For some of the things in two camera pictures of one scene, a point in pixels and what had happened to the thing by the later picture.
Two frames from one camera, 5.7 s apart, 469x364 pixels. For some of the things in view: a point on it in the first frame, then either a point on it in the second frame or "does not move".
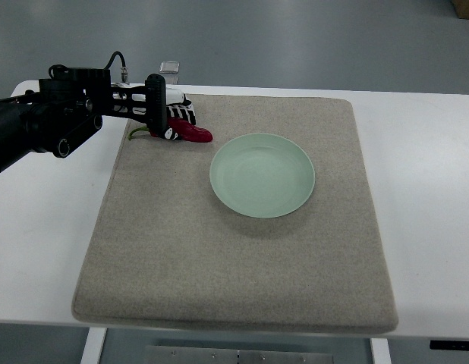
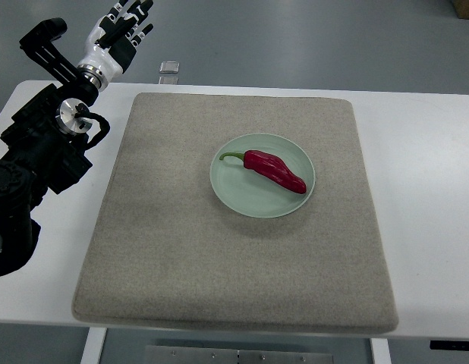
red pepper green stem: [184, 129] -> [269, 167]
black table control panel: [453, 345] does not move
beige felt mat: [168, 252] does not move
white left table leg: [92, 352] does not move
